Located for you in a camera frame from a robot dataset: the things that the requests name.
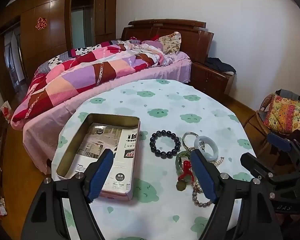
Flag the dark purple bead bracelet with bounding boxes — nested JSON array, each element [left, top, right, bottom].
[[149, 129, 182, 159]]

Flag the brown bead bracelet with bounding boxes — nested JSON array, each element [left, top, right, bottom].
[[192, 177, 215, 207]]

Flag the red paper decoration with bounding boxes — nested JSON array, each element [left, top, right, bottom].
[[35, 17, 47, 30]]

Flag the colourful patterned cushion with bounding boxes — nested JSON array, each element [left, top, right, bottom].
[[264, 94, 300, 132]]

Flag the wooden nightstand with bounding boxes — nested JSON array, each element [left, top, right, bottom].
[[190, 61, 237, 102]]

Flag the bed with pink sheet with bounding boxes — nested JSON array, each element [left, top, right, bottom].
[[10, 51, 192, 175]]

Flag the wooden chair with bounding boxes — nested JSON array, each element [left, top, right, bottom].
[[244, 89, 300, 155]]

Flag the green jade bangle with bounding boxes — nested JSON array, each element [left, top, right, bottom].
[[175, 151, 198, 183]]

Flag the rectangular metal tin box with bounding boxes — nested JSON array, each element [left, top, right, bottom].
[[55, 113, 141, 201]]

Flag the thin silver bangle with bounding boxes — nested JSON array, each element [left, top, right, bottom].
[[182, 131, 200, 153]]

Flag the printed paper liner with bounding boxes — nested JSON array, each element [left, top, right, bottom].
[[74, 122, 138, 193]]

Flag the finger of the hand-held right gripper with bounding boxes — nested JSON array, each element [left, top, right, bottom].
[[267, 132, 300, 160], [240, 152, 294, 190]]

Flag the dark clothes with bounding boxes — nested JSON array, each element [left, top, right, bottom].
[[205, 57, 237, 75]]

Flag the frosted glass door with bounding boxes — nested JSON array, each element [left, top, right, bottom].
[[70, 0, 95, 49]]

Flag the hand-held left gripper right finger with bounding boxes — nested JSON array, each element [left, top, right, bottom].
[[189, 149, 283, 240]]

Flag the patchwork quilt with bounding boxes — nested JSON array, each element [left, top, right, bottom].
[[11, 40, 177, 128]]

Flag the red string pendant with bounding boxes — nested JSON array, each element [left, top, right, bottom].
[[178, 161, 194, 182]]

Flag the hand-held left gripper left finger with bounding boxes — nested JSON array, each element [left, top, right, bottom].
[[20, 149, 115, 240]]

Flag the lilac pillow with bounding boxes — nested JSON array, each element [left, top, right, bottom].
[[141, 39, 163, 52]]

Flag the open doorway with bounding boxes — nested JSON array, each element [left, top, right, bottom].
[[0, 27, 28, 88]]

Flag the red and white bag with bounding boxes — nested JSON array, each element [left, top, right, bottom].
[[0, 101, 12, 123]]

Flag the wooden wardrobe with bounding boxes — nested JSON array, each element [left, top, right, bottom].
[[0, 0, 118, 85]]

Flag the white jade bangle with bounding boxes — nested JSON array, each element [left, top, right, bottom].
[[194, 135, 219, 162]]

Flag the floral pillow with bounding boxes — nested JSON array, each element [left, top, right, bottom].
[[158, 32, 182, 55]]

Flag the wooden headboard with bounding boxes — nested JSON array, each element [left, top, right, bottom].
[[121, 19, 215, 63]]

